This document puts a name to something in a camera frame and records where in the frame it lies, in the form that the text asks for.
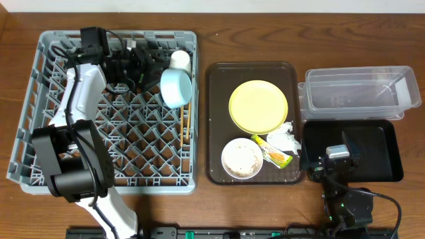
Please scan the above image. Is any grey plastic dishwasher rack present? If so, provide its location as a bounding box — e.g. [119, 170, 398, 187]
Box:
[7, 31, 199, 195]

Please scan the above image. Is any white cup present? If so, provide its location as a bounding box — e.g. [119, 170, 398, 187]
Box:
[169, 50, 192, 76]

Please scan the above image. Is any yellow plate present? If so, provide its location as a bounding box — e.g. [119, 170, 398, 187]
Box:
[228, 80, 289, 135]

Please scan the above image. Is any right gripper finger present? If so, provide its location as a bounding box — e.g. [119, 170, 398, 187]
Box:
[341, 131, 361, 159]
[300, 138, 309, 161]

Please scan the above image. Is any crumpled white tissue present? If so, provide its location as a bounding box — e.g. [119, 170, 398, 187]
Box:
[266, 121, 301, 155]

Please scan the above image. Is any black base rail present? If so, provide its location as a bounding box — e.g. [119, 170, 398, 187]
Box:
[65, 226, 393, 239]

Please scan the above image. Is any white bowl with food residue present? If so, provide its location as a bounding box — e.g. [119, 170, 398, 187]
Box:
[221, 138, 263, 180]

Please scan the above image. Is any green yellow snack wrapper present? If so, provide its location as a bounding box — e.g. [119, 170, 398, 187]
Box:
[250, 135, 293, 169]

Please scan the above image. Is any black plastic bin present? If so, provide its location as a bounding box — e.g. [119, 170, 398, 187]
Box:
[302, 119, 404, 183]

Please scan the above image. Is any wooden chopstick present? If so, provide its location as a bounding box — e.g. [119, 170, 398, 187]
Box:
[180, 106, 184, 148]
[186, 102, 192, 140]

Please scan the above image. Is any light blue bowl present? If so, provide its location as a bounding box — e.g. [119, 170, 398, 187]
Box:
[160, 69, 192, 109]

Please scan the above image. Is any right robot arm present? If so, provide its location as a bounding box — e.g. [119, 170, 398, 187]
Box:
[300, 132, 373, 238]

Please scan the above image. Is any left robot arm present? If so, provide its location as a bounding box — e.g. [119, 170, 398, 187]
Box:
[31, 44, 153, 238]

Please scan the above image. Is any clear plastic bin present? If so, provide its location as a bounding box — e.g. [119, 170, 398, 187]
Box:
[297, 66, 422, 122]

